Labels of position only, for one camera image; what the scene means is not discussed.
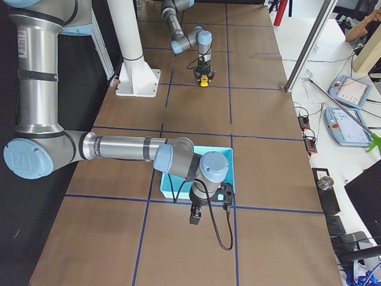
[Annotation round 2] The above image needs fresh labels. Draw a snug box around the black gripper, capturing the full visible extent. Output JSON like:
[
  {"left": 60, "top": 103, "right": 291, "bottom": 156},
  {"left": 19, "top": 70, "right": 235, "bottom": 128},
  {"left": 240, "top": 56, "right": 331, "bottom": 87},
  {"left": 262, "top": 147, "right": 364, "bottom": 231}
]
[
  {"left": 193, "top": 61, "right": 216, "bottom": 82},
  {"left": 189, "top": 182, "right": 234, "bottom": 225}
]

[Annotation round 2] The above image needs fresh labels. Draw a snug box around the yellow beetle toy car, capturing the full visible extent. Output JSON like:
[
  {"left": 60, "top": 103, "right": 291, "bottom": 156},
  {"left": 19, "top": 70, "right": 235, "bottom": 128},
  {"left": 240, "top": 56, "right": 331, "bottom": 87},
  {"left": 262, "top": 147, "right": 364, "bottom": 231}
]
[{"left": 200, "top": 74, "right": 209, "bottom": 87}]

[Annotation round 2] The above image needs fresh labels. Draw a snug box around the light blue plastic bin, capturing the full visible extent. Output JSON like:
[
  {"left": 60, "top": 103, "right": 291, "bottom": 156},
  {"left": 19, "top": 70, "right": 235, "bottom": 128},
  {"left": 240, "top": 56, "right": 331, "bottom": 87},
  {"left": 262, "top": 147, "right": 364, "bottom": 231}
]
[{"left": 160, "top": 145, "right": 235, "bottom": 200}]

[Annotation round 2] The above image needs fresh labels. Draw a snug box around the brown paper table cover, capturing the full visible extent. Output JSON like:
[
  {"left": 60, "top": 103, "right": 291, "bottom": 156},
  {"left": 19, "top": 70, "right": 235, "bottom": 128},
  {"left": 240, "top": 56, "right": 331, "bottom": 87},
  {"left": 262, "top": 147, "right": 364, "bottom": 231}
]
[{"left": 28, "top": 2, "right": 343, "bottom": 286}]

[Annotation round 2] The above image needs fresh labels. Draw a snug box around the red cylinder bottle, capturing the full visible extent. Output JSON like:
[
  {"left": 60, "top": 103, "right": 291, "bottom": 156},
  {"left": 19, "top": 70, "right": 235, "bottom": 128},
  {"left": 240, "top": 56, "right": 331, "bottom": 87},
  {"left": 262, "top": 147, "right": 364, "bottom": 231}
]
[{"left": 273, "top": 0, "right": 289, "bottom": 27}]

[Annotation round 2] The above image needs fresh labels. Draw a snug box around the black orange connector box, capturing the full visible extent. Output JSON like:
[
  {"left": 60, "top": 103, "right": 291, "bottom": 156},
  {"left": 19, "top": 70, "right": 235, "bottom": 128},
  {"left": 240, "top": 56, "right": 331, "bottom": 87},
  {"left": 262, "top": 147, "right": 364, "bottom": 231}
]
[{"left": 298, "top": 116, "right": 310, "bottom": 130}]

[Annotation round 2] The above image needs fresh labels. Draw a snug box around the metal cup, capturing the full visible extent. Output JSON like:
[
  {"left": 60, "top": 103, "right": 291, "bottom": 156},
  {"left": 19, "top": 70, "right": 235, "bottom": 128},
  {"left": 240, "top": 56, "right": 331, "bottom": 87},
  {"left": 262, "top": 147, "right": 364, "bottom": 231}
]
[{"left": 317, "top": 176, "right": 334, "bottom": 191}]

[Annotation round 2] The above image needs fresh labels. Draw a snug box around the teach pendant far side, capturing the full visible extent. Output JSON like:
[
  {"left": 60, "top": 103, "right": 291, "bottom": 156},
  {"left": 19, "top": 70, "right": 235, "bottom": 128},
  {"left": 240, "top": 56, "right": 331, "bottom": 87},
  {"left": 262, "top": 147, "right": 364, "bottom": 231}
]
[{"left": 324, "top": 107, "right": 372, "bottom": 147}]

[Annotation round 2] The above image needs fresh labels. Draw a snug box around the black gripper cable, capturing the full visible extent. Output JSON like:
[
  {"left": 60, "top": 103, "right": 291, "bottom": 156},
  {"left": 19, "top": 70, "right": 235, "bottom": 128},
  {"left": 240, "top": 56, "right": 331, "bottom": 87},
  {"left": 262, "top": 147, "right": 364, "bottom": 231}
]
[{"left": 172, "top": 172, "right": 234, "bottom": 251}]

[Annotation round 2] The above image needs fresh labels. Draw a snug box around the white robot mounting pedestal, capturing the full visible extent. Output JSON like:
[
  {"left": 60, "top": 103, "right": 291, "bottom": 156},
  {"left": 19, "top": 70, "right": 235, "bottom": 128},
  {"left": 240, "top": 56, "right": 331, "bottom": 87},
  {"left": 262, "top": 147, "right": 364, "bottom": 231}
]
[{"left": 107, "top": 0, "right": 161, "bottom": 98}]

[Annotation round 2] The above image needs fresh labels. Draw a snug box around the aluminium frame post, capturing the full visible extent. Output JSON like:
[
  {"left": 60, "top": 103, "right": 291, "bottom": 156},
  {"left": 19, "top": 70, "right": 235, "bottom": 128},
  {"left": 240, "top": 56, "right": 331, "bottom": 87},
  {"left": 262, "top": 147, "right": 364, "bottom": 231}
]
[{"left": 285, "top": 0, "right": 338, "bottom": 92}]

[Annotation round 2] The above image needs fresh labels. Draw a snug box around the teach pendant near post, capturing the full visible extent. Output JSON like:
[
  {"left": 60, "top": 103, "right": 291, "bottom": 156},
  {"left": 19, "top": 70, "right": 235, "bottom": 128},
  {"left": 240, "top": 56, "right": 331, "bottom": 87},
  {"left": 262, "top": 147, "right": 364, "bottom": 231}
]
[{"left": 328, "top": 75, "right": 371, "bottom": 109}]

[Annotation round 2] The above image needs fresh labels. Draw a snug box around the grabber stick green handle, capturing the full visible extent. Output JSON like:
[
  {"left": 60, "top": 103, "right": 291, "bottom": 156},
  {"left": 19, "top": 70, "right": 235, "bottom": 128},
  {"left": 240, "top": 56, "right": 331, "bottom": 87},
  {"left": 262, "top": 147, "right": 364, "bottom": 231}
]
[{"left": 307, "top": 77, "right": 381, "bottom": 153}]

